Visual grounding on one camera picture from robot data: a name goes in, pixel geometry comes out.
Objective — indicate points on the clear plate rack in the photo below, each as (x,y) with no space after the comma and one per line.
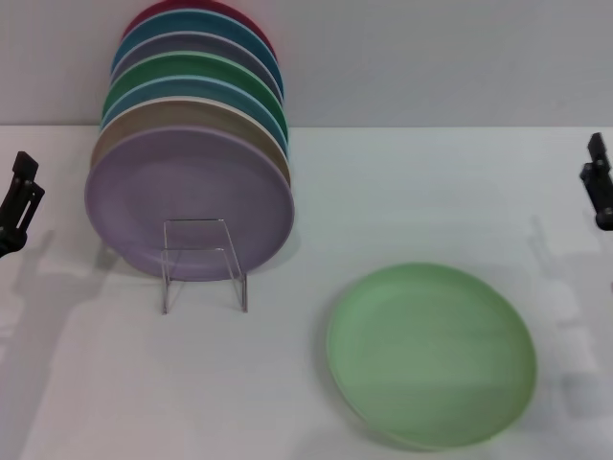
(165,297)

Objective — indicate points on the tan beige plate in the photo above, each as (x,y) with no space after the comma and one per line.
(191,115)

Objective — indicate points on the light blue plate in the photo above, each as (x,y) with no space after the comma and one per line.
(191,88)

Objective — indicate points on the lavender plate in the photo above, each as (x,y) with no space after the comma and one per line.
(191,182)

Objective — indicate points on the light green plate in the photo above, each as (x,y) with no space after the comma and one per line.
(431,354)

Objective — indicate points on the red plate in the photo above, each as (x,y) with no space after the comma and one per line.
(136,21)

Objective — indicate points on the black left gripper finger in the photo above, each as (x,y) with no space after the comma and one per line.
(24,201)

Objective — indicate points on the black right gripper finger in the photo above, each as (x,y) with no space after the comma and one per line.
(601,191)

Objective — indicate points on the dark teal plate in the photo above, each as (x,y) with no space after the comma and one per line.
(191,24)

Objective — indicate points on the grey purple plate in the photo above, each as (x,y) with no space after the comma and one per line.
(191,44)

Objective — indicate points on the dark green plate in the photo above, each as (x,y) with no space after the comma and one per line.
(191,64)

